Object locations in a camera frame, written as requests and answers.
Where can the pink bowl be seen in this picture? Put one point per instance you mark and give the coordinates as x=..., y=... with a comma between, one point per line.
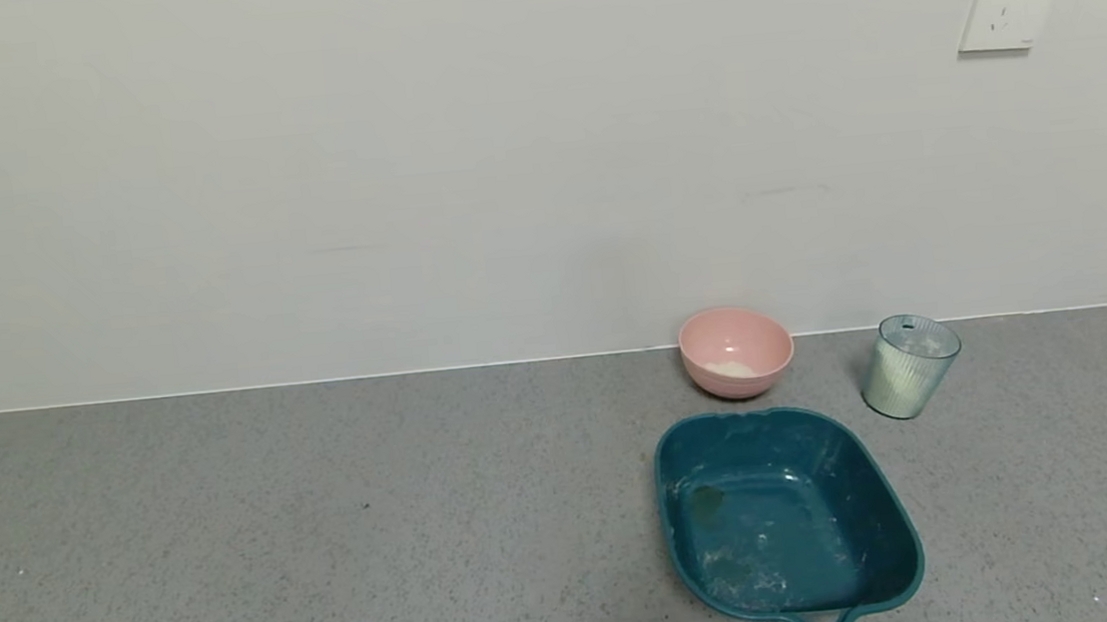
x=731, y=336

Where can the ribbed transparent teal cup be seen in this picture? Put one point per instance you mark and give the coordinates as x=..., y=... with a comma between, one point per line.
x=909, y=370

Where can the teal plastic basin tray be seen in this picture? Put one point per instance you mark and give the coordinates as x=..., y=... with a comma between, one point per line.
x=782, y=511

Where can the white wall socket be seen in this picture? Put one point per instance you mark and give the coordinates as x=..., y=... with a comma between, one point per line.
x=1011, y=2

